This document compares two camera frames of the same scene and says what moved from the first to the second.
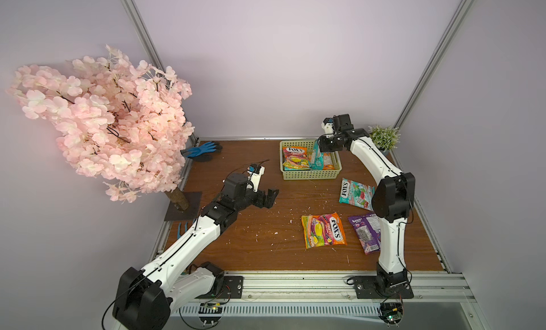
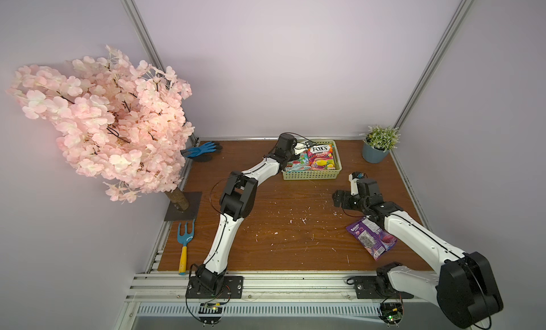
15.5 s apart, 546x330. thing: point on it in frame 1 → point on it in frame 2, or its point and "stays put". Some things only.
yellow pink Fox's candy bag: (323, 230) → (321, 157)
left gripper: (268, 200) → (293, 157)
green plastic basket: (303, 160) stays put
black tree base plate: (174, 214) stays put
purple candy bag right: (367, 228) stays put
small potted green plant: (384, 138) stays put
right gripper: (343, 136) → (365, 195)
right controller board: (392, 313) stays put
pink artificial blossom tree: (124, 125) stays put
